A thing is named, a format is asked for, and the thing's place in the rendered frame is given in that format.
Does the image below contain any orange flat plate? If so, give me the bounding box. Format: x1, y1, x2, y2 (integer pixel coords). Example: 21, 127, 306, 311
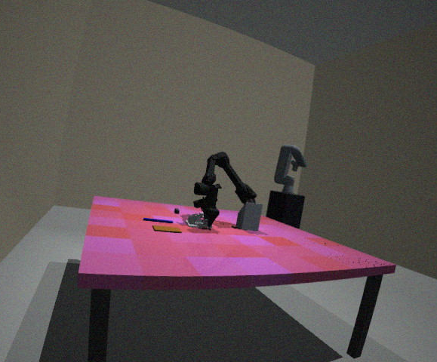
152, 225, 182, 233

